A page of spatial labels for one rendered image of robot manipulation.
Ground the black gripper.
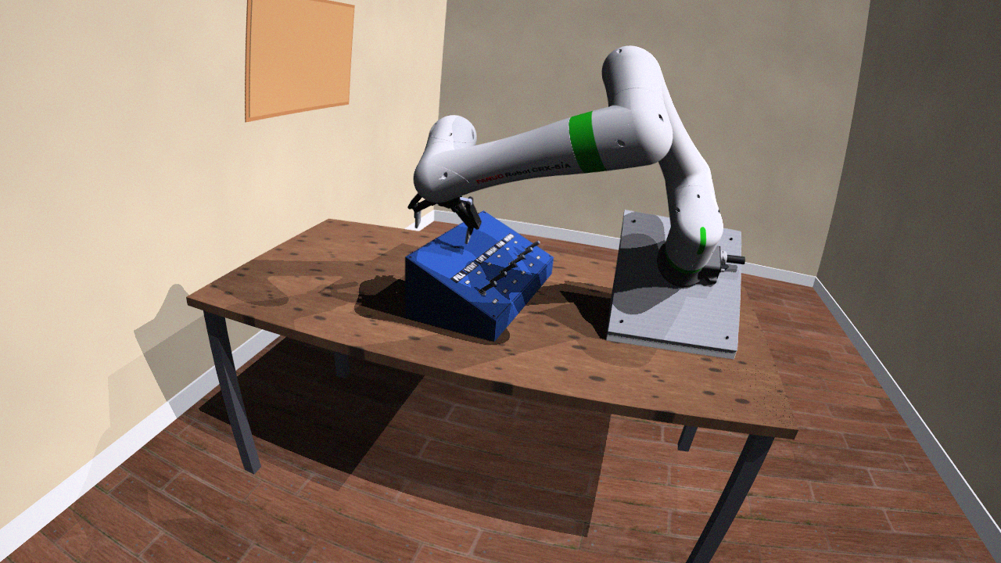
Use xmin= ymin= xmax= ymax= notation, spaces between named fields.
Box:
xmin=407 ymin=194 xmax=482 ymax=244

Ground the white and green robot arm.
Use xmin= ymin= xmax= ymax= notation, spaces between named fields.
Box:
xmin=413 ymin=46 xmax=745 ymax=288

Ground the blue switch console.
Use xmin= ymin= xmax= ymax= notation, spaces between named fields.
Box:
xmin=405 ymin=211 xmax=554 ymax=342

